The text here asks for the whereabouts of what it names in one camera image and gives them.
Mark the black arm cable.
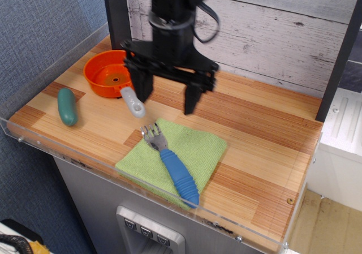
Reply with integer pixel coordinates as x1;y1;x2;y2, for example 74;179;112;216
193;1;221;44

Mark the dark vertical post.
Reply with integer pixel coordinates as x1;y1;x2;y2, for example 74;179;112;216
315;0;361;122
104;0;131;49

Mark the teal green toy pickle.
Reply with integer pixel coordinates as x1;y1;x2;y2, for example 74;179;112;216
57;88;78;126

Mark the green cloth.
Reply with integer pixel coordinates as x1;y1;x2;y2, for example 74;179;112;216
115;118;227;210

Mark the blue handled metal fork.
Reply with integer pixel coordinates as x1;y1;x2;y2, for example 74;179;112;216
140;123;200;208

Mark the dark right vertical post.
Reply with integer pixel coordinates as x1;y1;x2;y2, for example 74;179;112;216
315;0;361;122

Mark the white metal side unit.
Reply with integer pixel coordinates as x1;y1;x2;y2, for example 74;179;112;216
307;88;361;210

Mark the grey cabinet with button panel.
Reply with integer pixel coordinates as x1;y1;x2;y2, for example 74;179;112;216
55;158;258;253

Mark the orange toy pot grey handle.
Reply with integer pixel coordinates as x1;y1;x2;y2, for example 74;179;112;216
83;50;146;118

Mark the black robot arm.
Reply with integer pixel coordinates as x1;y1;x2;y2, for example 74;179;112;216
122;0;219;115

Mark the yellow and black object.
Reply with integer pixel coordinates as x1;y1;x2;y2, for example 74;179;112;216
29;241;51;254

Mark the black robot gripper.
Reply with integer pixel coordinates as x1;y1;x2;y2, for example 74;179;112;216
122;27;218;115

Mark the clear acrylic table guard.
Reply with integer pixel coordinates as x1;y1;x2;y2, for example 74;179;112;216
1;20;321;252

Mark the dark left vertical post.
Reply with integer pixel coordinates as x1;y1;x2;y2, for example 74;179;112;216
104;0;131;49

